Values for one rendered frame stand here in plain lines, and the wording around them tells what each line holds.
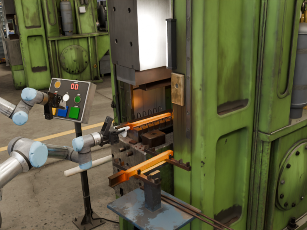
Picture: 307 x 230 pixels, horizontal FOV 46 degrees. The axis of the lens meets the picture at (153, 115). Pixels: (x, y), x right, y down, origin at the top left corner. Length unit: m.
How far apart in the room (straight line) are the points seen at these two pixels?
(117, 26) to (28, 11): 4.79
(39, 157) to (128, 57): 0.75
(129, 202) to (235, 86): 0.88
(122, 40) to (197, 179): 0.90
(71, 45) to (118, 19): 4.84
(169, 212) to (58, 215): 1.56
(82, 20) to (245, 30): 5.18
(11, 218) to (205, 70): 2.19
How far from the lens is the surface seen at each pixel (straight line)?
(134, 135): 2.19
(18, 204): 3.51
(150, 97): 2.49
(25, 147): 1.77
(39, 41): 6.90
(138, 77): 2.06
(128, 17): 2.02
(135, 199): 1.97
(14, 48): 7.07
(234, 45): 2.05
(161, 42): 2.06
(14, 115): 2.05
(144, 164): 1.73
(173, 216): 1.84
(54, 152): 2.05
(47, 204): 3.42
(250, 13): 2.08
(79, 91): 2.51
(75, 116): 2.48
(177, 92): 1.96
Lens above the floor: 1.82
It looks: 20 degrees down
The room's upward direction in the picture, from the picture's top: 2 degrees counter-clockwise
